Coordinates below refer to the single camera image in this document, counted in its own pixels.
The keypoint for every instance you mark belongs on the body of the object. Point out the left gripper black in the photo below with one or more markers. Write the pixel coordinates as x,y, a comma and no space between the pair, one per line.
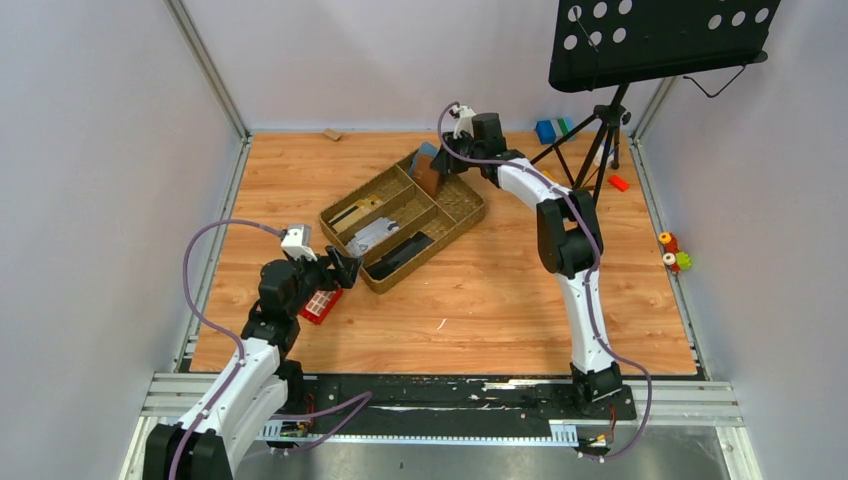
334,270

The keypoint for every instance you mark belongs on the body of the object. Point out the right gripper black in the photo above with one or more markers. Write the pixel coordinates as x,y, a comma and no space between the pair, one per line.
452,156

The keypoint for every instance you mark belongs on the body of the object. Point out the brown leather card holder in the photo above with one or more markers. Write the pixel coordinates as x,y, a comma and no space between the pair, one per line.
425,177

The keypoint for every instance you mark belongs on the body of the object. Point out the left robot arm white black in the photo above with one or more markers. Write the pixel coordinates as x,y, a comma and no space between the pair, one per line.
211,439

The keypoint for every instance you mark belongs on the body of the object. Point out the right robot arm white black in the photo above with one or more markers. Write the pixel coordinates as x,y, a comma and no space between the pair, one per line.
569,241

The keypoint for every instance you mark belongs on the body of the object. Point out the black card in basket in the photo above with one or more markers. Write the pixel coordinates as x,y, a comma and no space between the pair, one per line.
399,256

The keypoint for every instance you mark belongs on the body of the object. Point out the silver grey card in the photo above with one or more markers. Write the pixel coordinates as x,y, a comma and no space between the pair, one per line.
371,235

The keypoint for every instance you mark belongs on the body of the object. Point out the gold credit card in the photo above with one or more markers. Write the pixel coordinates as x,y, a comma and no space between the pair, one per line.
354,213

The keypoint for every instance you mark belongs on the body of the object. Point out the red plastic block tray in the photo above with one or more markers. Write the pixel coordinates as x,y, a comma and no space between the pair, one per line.
320,305

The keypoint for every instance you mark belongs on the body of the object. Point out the woven divided basket tray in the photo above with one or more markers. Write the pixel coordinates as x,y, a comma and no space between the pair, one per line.
454,211

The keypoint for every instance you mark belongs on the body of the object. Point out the blue green white blocks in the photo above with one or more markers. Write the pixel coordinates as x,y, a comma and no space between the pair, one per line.
551,130

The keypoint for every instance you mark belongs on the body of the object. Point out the small cardboard piece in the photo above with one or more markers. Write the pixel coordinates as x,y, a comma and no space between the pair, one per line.
333,135

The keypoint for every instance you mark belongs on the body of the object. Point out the small red block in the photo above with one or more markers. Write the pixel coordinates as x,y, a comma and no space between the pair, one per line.
618,183

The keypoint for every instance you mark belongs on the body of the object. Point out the black music stand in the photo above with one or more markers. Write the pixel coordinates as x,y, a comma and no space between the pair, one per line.
599,44

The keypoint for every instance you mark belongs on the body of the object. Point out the orange green toy pieces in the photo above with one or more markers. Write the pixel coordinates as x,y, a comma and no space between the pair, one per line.
674,258

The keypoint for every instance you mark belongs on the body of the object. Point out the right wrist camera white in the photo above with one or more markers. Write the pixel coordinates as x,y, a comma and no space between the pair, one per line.
463,116

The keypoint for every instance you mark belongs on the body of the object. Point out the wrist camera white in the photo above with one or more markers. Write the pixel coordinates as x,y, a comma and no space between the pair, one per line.
295,243
463,116

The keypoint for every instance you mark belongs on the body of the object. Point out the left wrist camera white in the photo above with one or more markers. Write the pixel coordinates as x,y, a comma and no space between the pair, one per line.
295,243

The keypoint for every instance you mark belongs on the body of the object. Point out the white cable duct rail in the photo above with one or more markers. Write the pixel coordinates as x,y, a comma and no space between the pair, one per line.
559,435

